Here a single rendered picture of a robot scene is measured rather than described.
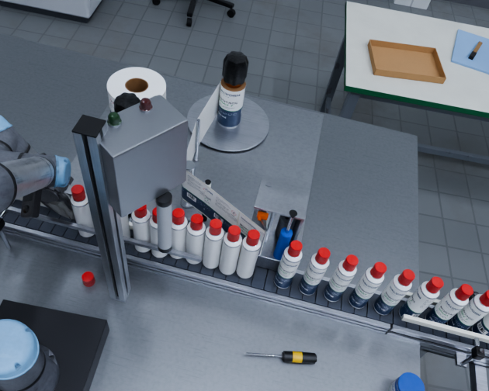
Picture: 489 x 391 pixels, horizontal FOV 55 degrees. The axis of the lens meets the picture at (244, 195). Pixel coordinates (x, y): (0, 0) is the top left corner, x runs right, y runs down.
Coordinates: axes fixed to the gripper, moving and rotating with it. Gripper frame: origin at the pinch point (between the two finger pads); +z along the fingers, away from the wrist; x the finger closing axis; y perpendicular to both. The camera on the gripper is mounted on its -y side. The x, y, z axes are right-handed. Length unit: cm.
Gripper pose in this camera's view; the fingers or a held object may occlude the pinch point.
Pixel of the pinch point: (72, 218)
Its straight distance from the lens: 146.3
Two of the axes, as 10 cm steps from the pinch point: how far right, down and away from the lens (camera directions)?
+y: 2.2, -7.5, 6.2
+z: 3.8, 6.5, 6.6
